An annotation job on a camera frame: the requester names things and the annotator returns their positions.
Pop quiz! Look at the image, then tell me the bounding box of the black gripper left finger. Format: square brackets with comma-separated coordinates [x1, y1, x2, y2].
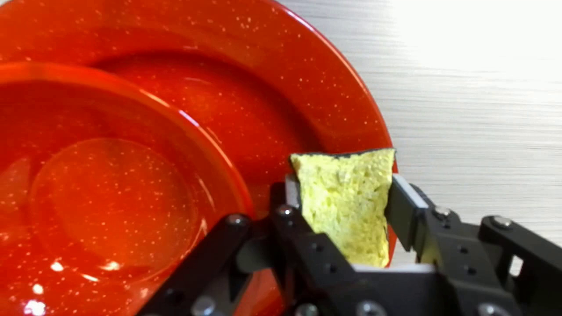
[268, 171, 356, 282]

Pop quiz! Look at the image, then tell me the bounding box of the red plate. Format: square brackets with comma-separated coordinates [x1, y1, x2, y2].
[0, 0, 400, 316]

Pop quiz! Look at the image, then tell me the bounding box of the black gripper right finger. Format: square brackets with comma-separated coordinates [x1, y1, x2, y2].
[384, 173, 488, 277]

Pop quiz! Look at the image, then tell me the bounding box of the red bowl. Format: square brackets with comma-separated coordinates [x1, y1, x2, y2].
[0, 59, 256, 316]

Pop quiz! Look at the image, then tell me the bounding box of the yellow sponge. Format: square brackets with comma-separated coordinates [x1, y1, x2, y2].
[287, 147, 398, 270]

